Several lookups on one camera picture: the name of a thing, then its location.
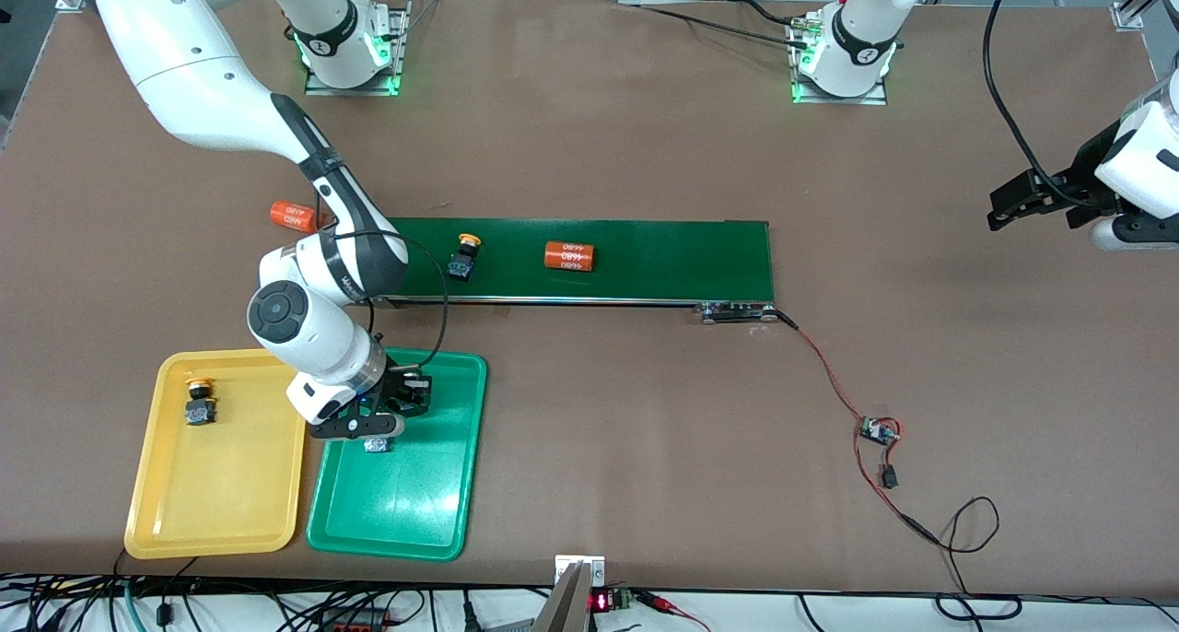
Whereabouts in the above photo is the grey camera mount bar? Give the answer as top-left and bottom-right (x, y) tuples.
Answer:
(531, 561), (591, 632)

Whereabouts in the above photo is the orange and black power strip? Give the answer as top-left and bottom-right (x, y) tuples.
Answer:
(318, 607), (392, 632)

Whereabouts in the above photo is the green plastic tray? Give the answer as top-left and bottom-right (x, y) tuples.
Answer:
(306, 345), (489, 562)

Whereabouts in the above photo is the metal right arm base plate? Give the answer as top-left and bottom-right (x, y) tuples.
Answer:
(304, 0), (411, 97)

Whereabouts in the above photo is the green belt conveyor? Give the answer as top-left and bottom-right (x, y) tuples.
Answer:
(368, 215), (779, 326)

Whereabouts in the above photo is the red and black wire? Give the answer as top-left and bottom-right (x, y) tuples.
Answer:
(776, 311), (942, 547)

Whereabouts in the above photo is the orange 4680 battery cylinder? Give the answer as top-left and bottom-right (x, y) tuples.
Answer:
(543, 240), (597, 273)
(270, 201), (320, 234)

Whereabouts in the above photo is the red clip lead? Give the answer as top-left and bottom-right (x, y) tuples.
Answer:
(636, 591), (710, 632)

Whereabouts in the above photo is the small metal bracket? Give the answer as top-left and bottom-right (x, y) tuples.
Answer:
(554, 555), (606, 587)

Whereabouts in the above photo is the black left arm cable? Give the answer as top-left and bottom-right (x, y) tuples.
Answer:
(982, 0), (1097, 211)

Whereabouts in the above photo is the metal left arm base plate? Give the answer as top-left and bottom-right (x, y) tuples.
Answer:
(789, 13), (890, 106)

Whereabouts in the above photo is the black cable on table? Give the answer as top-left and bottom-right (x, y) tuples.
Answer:
(636, 0), (816, 53)

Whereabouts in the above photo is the thin black looped cable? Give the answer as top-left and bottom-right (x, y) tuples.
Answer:
(935, 496), (1023, 620)

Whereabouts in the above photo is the yellow plastic tray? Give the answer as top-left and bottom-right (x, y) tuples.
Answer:
(123, 346), (313, 560)

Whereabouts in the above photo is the yellow push button switch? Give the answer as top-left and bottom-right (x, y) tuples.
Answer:
(184, 376), (218, 426)
(448, 234), (484, 283)

